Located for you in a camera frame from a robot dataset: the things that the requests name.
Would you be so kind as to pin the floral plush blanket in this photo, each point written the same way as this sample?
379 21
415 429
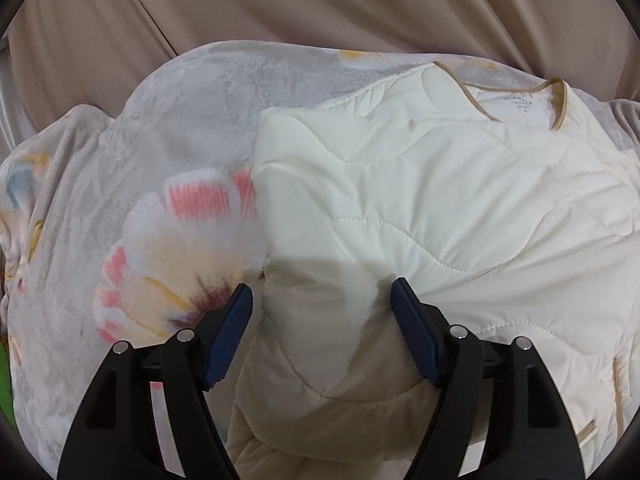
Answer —
150 160

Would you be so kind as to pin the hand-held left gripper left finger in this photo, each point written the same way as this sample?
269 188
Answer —
227 332

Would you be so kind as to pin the green cloth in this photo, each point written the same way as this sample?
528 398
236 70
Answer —
4 385

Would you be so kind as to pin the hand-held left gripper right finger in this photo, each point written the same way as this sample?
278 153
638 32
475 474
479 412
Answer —
412 332

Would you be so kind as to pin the cream quilted jacket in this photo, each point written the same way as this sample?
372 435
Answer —
425 185

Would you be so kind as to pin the beige curtain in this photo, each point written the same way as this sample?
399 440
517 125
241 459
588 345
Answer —
300 0

